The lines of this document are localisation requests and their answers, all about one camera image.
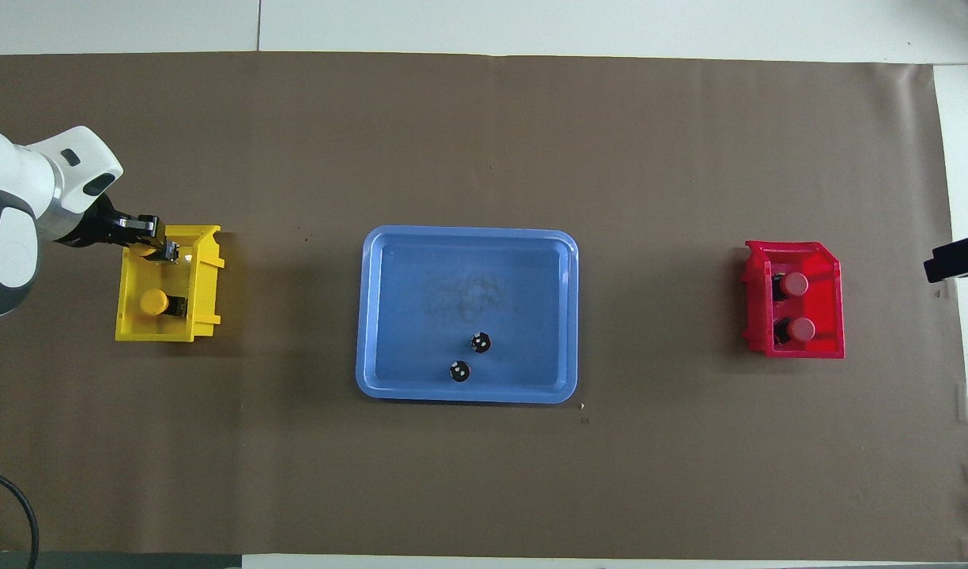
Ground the yellow plastic bin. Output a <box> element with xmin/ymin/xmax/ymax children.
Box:
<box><xmin>115</xmin><ymin>224</ymin><xmax>226</xmax><ymax>344</ymax></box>

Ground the red plastic bin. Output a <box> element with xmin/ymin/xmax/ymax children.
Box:
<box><xmin>740</xmin><ymin>240</ymin><xmax>846</xmax><ymax>360</ymax></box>

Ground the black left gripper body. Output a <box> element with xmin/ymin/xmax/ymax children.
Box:
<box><xmin>57</xmin><ymin>193</ymin><xmax>141</xmax><ymax>251</ymax></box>

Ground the red push button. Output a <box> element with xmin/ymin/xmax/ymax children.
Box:
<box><xmin>770</xmin><ymin>271</ymin><xmax>811</xmax><ymax>302</ymax></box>
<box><xmin>772</xmin><ymin>316</ymin><xmax>817</xmax><ymax>345</ymax></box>

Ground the brown paper mat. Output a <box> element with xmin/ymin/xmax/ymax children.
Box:
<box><xmin>0</xmin><ymin>51</ymin><xmax>968</xmax><ymax>559</ymax></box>

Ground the blue plastic tray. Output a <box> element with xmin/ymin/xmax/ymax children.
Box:
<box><xmin>356</xmin><ymin>225</ymin><xmax>580</xmax><ymax>405</ymax></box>

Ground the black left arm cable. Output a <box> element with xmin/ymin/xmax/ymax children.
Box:
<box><xmin>0</xmin><ymin>464</ymin><xmax>41</xmax><ymax>569</ymax></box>

